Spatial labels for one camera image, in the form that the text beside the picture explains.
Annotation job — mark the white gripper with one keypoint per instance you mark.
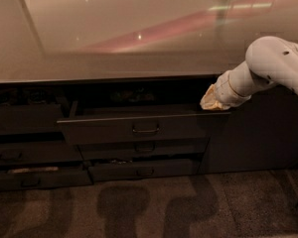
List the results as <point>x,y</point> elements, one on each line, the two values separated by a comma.
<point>224,90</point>

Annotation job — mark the dark drawer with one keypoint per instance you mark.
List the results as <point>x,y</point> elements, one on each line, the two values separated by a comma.
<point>29,118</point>
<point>86,126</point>
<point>62,178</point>
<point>144,170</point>
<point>143,148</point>
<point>27,153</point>

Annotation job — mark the dark cabinet door right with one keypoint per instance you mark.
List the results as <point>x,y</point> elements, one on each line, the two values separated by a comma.
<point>261,134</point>

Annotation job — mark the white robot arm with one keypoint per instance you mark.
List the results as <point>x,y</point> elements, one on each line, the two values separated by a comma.
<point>269,61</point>

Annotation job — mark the colourful snack bag in drawer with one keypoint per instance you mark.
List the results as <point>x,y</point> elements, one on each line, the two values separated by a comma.
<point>132,96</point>

